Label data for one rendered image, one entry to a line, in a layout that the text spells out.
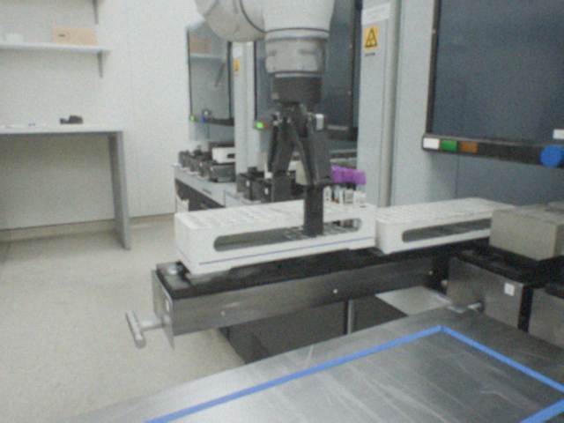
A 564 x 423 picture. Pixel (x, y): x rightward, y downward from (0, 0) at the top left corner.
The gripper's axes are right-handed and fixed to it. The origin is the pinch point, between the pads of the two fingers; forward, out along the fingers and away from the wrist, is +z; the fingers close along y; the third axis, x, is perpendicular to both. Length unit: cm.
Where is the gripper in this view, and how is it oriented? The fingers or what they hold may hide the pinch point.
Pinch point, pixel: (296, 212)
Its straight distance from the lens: 73.1
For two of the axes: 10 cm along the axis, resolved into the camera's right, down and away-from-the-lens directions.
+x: 9.0, -1.0, 4.2
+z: 0.0, 9.8, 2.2
